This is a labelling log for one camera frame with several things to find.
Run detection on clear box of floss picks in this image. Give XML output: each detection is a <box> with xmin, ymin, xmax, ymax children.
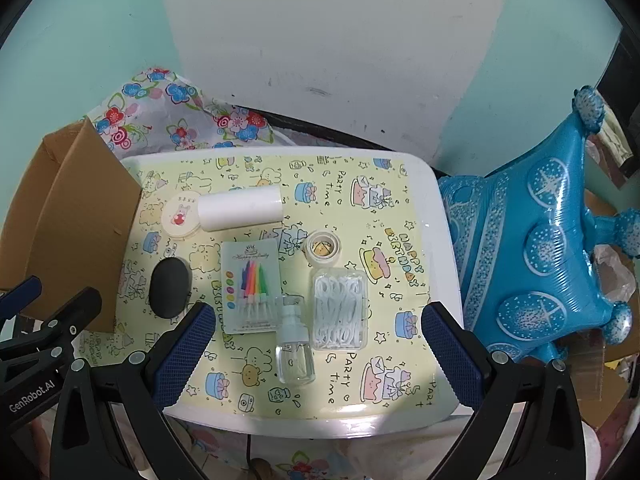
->
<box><xmin>311</xmin><ymin>267</ymin><xmax>370</xmax><ymax>352</ymax></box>

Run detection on floral printed sheet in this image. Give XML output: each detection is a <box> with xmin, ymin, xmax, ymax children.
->
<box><xmin>167</xmin><ymin>410</ymin><xmax>601</xmax><ymax>480</ymax></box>
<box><xmin>92</xmin><ymin>66</ymin><xmax>276</xmax><ymax>161</ymax></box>

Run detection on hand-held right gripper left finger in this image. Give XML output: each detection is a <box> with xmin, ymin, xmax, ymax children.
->
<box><xmin>50</xmin><ymin>302</ymin><xmax>217</xmax><ymax>480</ymax></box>

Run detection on blue foil balloon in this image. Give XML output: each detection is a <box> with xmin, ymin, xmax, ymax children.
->
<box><xmin>439</xmin><ymin>85</ymin><xmax>640</xmax><ymax>361</ymax></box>

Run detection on small tape roll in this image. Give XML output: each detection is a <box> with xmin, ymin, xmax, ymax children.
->
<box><xmin>305</xmin><ymin>230</ymin><xmax>341</xmax><ymax>262</ymax></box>

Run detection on black oval case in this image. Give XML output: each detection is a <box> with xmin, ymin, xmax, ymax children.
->
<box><xmin>148</xmin><ymin>258</ymin><xmax>192</xmax><ymax>319</ymax></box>

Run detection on clear spray bottle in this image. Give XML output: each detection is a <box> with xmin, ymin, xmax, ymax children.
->
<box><xmin>274</xmin><ymin>296</ymin><xmax>317</xmax><ymax>386</ymax></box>

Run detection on flat brown cardboard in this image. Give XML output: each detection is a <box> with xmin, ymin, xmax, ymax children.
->
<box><xmin>565</xmin><ymin>350</ymin><xmax>640</xmax><ymax>431</ymax></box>

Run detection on brown cardboard box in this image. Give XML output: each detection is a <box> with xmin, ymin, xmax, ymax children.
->
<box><xmin>0</xmin><ymin>116</ymin><xmax>143</xmax><ymax>335</ymax></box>

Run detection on clear plastic bag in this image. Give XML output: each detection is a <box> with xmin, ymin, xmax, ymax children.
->
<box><xmin>592</xmin><ymin>242</ymin><xmax>640</xmax><ymax>302</ymax></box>

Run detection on yellow printed table mat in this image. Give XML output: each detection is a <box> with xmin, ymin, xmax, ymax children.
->
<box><xmin>120</xmin><ymin>152</ymin><xmax>481</xmax><ymax>418</ymax></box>

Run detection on colourful candle packet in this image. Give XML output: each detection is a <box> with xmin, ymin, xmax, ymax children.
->
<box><xmin>220</xmin><ymin>240</ymin><xmax>280</xmax><ymax>335</ymax></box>

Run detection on round cream rabbit case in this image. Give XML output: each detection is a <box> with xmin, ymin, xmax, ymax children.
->
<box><xmin>161</xmin><ymin>191</ymin><xmax>202</xmax><ymax>239</ymax></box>

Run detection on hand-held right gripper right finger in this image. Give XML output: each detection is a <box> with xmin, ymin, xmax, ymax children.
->
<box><xmin>421</xmin><ymin>301</ymin><xmax>586</xmax><ymax>480</ymax></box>

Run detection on white foam cylinder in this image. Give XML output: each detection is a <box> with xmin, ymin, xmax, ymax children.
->
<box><xmin>197</xmin><ymin>185</ymin><xmax>283</xmax><ymax>232</ymax></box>

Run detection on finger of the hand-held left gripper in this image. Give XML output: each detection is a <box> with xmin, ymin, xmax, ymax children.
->
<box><xmin>30</xmin><ymin>286</ymin><xmax>104</xmax><ymax>344</ymax></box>
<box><xmin>0</xmin><ymin>276</ymin><xmax>44</xmax><ymax>317</ymax></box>

